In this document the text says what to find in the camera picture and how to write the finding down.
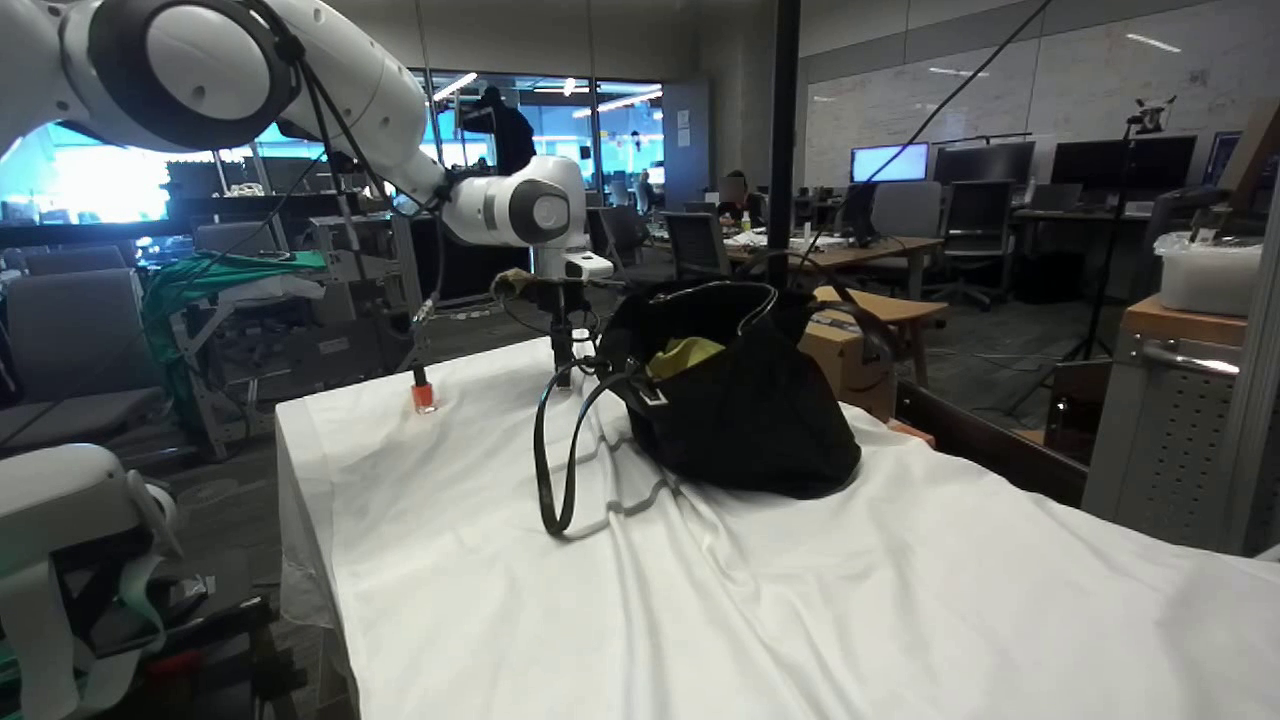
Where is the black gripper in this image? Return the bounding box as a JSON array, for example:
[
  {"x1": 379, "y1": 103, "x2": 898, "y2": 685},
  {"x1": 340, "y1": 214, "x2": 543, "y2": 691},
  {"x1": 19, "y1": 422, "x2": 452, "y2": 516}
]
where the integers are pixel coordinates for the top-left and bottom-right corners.
[{"x1": 538, "y1": 272, "x2": 595, "y2": 393}]

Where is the red-orange nail polish bottle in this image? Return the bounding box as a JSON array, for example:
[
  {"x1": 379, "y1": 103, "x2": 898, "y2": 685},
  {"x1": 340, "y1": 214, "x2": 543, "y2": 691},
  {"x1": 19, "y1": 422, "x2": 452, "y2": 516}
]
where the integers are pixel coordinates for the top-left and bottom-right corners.
[{"x1": 408, "y1": 363, "x2": 444, "y2": 418}]

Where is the yellow-green cloth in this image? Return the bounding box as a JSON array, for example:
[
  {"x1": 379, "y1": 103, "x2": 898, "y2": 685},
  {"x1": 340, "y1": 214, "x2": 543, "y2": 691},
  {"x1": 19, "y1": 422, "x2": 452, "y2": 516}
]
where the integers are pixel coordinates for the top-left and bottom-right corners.
[{"x1": 645, "y1": 334, "x2": 733, "y2": 381}]

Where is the black office chair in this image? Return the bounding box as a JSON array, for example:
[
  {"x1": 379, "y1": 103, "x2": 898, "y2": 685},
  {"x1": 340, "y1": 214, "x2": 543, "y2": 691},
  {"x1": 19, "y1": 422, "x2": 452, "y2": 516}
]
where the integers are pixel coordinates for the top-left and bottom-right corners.
[
  {"x1": 661, "y1": 209, "x2": 733, "y2": 284},
  {"x1": 934, "y1": 180, "x2": 1020, "y2": 313}
]

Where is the black hanging coat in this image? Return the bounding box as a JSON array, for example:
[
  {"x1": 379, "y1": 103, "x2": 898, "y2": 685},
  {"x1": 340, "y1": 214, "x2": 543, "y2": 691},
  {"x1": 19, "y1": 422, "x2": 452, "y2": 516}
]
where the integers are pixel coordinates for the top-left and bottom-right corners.
[{"x1": 454, "y1": 84, "x2": 538, "y2": 180}]

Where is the seated person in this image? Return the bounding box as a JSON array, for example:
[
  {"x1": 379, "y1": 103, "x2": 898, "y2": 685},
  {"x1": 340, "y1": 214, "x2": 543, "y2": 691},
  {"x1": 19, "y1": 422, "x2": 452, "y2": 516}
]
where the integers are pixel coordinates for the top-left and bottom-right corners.
[{"x1": 716, "y1": 169, "x2": 761, "y2": 234}]

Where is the cardboard box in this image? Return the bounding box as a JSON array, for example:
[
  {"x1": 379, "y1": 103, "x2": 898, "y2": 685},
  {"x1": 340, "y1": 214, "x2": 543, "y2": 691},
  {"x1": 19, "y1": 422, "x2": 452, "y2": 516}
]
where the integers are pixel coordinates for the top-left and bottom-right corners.
[{"x1": 803, "y1": 291, "x2": 913, "y2": 426}]

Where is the black vertical pole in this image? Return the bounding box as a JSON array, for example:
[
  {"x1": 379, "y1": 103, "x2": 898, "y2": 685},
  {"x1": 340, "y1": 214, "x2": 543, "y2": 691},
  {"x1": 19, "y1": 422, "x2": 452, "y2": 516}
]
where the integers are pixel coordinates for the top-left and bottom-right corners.
[{"x1": 763, "y1": 0, "x2": 803, "y2": 291}]

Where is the wooden desk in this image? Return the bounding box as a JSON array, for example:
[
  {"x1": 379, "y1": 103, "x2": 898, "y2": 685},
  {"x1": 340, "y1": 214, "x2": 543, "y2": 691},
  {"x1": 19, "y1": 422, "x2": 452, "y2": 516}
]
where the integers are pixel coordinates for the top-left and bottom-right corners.
[{"x1": 723, "y1": 234, "x2": 951, "y2": 299}]

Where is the teal green fabric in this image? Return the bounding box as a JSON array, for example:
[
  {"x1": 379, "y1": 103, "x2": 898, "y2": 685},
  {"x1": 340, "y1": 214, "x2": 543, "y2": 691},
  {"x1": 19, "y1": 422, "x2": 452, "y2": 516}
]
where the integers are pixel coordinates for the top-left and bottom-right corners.
[{"x1": 137, "y1": 252, "x2": 337, "y2": 393}]

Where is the wooden bench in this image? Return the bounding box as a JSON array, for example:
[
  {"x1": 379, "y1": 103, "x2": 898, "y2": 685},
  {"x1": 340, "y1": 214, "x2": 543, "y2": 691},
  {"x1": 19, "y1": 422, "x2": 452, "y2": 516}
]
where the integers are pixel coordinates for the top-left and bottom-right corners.
[{"x1": 811, "y1": 284, "x2": 951, "y2": 393}]

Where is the blue lit monitor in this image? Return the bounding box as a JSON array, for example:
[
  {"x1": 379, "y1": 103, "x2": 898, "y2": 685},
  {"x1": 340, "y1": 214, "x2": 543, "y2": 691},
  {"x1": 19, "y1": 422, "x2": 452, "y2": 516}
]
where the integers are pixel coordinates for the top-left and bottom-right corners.
[{"x1": 848, "y1": 142, "x2": 934, "y2": 188}]

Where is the white tablecloth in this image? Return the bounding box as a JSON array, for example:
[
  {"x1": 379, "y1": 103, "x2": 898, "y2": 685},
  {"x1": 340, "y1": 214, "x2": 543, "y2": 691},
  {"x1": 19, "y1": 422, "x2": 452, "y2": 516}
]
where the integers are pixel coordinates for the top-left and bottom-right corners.
[{"x1": 270, "y1": 334, "x2": 1280, "y2": 720}]

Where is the black low bench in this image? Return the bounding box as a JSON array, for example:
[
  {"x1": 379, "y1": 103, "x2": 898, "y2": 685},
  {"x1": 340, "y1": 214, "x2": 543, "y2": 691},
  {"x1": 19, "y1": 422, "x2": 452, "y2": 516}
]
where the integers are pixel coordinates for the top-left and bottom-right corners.
[{"x1": 892, "y1": 381, "x2": 1095, "y2": 508}]

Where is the gray upholstered chair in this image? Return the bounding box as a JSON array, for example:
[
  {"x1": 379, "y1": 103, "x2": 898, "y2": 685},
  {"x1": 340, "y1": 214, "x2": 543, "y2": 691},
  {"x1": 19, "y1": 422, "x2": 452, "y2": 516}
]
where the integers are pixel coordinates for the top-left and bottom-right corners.
[{"x1": 0, "y1": 264, "x2": 173, "y2": 451}]

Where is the dark wide monitor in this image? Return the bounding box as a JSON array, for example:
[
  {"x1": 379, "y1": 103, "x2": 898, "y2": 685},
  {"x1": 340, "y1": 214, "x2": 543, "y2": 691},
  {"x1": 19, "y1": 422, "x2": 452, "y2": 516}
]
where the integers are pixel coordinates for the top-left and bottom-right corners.
[{"x1": 1049, "y1": 134, "x2": 1201, "y2": 202}]

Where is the gray perforated metal cabinet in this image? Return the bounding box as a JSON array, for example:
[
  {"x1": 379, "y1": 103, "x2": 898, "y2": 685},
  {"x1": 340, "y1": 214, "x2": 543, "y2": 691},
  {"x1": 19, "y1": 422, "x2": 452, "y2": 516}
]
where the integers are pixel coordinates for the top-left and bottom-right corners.
[{"x1": 1081, "y1": 335, "x2": 1265, "y2": 554}]

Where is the wooden board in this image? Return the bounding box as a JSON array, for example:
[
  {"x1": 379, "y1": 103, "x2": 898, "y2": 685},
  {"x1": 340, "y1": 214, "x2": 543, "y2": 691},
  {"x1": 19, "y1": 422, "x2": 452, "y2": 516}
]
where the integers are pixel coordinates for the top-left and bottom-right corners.
[{"x1": 1114, "y1": 291, "x2": 1254, "y2": 361}]

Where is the white plastic container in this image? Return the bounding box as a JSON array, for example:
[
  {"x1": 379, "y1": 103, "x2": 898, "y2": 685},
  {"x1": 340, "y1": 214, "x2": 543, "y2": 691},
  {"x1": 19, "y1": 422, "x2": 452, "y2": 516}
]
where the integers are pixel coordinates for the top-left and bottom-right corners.
[{"x1": 1147, "y1": 225, "x2": 1266, "y2": 321}]

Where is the black handbag with straps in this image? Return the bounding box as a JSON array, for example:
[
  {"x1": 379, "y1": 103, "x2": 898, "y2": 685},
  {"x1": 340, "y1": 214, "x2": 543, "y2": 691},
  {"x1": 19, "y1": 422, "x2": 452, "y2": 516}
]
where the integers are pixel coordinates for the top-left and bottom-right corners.
[{"x1": 527, "y1": 272, "x2": 872, "y2": 546}]

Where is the black hanging cable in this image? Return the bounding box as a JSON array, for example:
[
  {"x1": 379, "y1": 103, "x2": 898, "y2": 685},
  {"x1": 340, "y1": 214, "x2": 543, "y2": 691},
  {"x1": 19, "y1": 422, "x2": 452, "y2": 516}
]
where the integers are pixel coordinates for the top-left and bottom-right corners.
[{"x1": 892, "y1": 0, "x2": 1056, "y2": 152}]

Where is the black camera tripod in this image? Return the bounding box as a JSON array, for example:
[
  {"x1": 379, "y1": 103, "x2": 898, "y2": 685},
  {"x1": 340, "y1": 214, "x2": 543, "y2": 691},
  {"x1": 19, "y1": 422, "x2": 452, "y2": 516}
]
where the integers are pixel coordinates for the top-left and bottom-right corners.
[{"x1": 1005, "y1": 94, "x2": 1185, "y2": 418}]

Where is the aluminium frame post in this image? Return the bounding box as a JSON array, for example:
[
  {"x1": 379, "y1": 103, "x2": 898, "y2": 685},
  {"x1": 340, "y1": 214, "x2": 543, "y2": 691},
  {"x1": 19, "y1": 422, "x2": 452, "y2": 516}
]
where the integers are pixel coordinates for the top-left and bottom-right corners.
[{"x1": 1216, "y1": 155, "x2": 1280, "y2": 556}]

